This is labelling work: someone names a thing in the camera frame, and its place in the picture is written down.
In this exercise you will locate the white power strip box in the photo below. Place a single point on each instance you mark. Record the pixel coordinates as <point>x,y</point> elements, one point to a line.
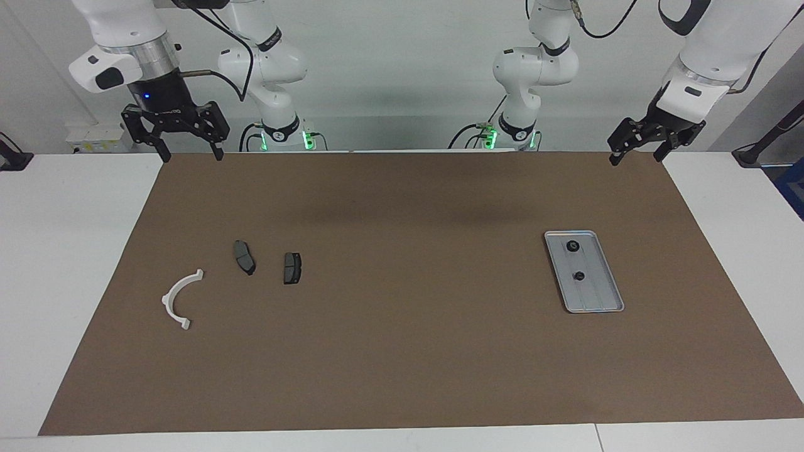
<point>94,138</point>

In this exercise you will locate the silver metal tray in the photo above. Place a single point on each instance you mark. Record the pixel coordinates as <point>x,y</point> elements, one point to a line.
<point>597,295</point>

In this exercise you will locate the black stand foot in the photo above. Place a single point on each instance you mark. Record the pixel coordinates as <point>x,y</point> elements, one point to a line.
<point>754,154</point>
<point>12,160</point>

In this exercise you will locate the curved dark brake pad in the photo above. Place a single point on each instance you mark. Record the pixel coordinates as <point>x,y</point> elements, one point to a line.
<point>244,256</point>

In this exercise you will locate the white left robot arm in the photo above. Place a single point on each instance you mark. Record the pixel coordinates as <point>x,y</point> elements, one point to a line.
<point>534,69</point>

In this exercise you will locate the rectangular dark brake pad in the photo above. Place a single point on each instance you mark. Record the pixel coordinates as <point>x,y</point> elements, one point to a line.
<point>292,269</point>

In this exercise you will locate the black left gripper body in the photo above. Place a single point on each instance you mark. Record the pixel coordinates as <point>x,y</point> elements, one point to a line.
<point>666,122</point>

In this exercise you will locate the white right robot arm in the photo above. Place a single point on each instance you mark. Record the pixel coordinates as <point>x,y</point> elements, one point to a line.
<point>125,25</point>

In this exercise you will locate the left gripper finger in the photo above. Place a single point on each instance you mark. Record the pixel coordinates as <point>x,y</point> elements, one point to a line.
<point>628,133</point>
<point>681,138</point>

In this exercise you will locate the blue box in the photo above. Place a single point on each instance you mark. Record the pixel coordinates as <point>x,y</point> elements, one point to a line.
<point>793,188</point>

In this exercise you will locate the brown table mat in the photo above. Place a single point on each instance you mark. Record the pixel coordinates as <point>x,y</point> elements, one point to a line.
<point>402,351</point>

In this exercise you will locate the large black bearing gear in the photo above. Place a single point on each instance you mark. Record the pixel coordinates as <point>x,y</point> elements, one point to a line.
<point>572,246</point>

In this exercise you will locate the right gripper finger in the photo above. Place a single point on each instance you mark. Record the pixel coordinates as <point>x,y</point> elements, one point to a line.
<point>213,122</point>
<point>139,129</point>

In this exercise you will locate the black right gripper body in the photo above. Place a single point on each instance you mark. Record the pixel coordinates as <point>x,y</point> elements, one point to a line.
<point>160,94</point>

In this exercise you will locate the white curved plastic bracket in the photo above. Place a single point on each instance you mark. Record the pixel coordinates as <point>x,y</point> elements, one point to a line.
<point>166,301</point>

